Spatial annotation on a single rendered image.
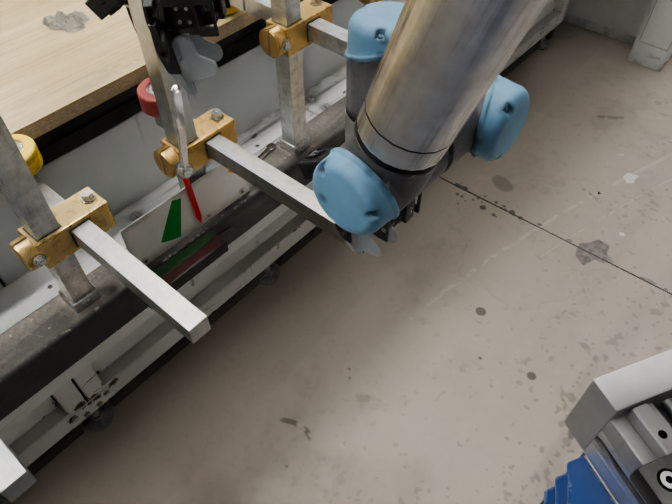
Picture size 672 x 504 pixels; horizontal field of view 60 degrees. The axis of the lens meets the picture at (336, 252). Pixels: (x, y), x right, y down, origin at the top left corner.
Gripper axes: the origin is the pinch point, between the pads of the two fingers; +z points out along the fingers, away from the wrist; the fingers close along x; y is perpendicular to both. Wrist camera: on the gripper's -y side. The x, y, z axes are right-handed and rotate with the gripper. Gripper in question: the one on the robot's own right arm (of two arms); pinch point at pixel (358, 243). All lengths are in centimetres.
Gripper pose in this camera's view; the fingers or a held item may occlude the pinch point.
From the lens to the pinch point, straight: 84.0
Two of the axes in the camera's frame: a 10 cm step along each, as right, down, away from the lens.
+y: 7.6, 5.0, -4.2
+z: 0.0, 6.5, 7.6
